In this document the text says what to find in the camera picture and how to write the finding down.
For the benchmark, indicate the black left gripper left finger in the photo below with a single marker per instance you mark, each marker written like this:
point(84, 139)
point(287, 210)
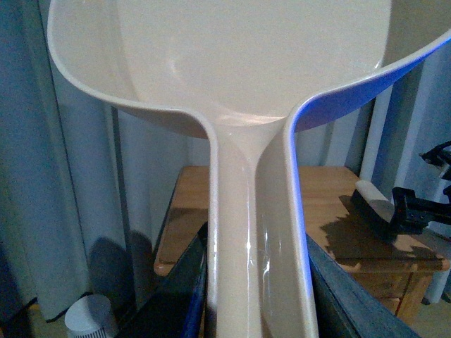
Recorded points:
point(175, 309)

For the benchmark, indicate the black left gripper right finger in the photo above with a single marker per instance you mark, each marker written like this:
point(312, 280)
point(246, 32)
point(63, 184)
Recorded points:
point(343, 307)

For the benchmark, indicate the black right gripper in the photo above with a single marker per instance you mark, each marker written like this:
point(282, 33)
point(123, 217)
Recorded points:
point(412, 214)

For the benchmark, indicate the beige hand brush black bristles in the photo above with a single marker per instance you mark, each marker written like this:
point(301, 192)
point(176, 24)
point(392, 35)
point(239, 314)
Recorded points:
point(375, 209)

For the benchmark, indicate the beige plastic dustpan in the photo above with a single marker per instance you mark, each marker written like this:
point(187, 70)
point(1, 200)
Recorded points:
point(229, 105)

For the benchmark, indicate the wooden nightstand cabinet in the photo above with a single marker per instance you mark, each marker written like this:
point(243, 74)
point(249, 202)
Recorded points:
point(396, 274)

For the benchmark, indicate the white cylindrical air purifier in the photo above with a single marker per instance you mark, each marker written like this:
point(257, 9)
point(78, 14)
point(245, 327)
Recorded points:
point(91, 316)

